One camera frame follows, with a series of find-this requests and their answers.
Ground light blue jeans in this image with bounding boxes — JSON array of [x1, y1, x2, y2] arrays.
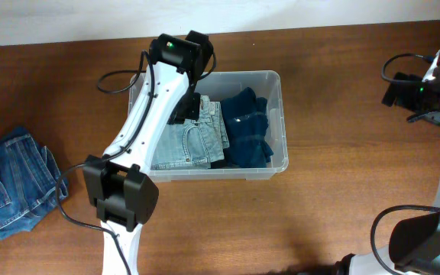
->
[[151, 95, 230, 170]]

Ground teal blue taped cloth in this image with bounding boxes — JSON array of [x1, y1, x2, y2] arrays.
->
[[221, 87, 273, 168]]

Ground dark blue jeans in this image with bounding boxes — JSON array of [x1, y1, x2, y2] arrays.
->
[[0, 127, 61, 241]]

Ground black taped cloth bundle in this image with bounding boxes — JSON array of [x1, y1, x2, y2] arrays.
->
[[210, 159, 238, 169]]

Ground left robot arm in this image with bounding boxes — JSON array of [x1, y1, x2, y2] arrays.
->
[[82, 31, 214, 274]]

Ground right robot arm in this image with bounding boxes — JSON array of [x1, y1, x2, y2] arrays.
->
[[327, 50, 440, 274]]

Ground clear plastic storage bin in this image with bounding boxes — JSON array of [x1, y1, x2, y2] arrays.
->
[[149, 70, 289, 183]]

